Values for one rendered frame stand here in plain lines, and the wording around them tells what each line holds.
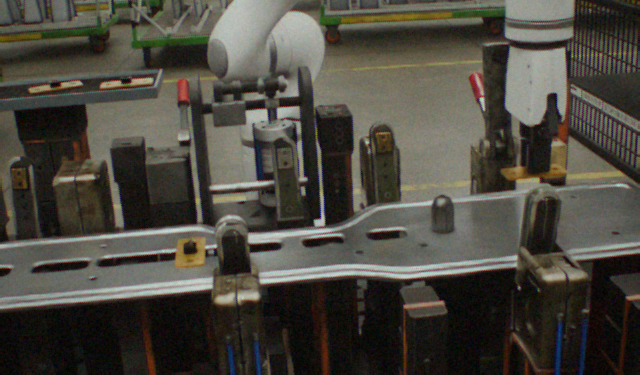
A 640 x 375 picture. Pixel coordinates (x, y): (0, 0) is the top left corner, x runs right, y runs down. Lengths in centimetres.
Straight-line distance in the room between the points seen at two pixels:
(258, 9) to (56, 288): 62
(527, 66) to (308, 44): 58
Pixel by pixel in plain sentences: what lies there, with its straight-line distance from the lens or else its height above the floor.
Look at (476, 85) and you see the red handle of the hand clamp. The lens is 129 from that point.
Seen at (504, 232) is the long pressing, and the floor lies 100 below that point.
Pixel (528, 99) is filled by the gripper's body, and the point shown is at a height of 118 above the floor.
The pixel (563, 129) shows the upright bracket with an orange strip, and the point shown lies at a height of 108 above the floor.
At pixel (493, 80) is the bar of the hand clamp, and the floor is 116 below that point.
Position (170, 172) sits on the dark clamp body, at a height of 106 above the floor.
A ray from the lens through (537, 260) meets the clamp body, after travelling 90.
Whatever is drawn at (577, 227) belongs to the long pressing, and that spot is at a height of 100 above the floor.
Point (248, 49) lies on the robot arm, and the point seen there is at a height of 118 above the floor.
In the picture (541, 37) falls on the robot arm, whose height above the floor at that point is 126.
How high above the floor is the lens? 144
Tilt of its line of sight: 19 degrees down
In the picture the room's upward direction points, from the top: 3 degrees counter-clockwise
